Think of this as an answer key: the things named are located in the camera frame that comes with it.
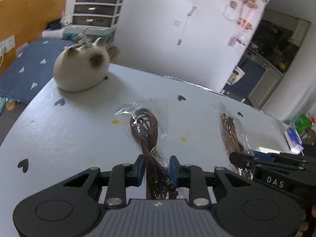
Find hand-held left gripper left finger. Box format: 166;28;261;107
63;155;146;208

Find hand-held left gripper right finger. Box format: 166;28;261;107
170;155;250;208

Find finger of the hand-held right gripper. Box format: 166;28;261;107
254;150;316;166
229;152;303;179

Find dark beaded necklace packet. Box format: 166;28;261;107
218;101;254;181

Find brown leaf necklace packet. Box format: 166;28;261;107
112;98;180;200

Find blue tissue pack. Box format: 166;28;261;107
284;126;305;154

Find dark patterned fabric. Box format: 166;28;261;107
296;202;316;237

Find green packet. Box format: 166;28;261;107
293;113;312;133

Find grey kitchen cabinets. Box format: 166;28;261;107
249;61;285;109

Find blue chair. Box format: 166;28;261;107
222;54;267;104

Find printed tote bag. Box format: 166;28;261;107
227;65;245;87

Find cream cat plush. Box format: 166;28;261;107
54;37;110;92

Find colourful printed storage box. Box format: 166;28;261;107
63;26;117;49

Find bed with blue sheet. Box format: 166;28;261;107
0;38;77;104

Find white drawer unit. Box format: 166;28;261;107
72;0;124;29

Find white round device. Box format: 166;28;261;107
60;14;73;26

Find black bag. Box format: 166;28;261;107
45;18;62;31

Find silver key ring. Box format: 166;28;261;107
79;27;93;47

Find white pull cord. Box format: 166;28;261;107
177;5;198;46

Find white wall sockets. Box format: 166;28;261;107
0;36;16;56

